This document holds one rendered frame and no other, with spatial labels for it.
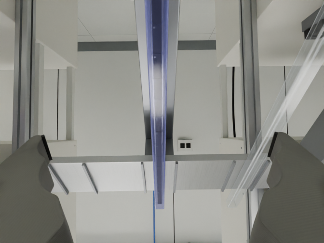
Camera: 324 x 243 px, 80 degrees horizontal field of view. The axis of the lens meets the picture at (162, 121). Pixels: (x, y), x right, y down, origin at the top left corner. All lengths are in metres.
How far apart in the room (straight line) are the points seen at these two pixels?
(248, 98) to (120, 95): 1.63
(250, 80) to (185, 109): 1.45
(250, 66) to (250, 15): 0.17
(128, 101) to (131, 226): 1.28
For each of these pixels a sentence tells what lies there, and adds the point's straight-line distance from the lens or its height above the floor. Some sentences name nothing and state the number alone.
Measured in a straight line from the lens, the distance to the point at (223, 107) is 1.05.
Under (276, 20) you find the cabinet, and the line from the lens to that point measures 0.78.
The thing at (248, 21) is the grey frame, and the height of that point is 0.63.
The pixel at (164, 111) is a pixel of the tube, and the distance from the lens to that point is 0.16.
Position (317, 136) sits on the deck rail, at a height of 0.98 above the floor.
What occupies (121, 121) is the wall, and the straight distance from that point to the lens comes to 2.08.
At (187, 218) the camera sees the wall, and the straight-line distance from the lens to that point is 2.24.
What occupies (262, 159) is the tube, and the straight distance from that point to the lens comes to 0.24.
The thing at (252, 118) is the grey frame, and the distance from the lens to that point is 0.65.
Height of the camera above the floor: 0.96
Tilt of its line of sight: 3 degrees down
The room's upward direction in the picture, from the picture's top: 179 degrees clockwise
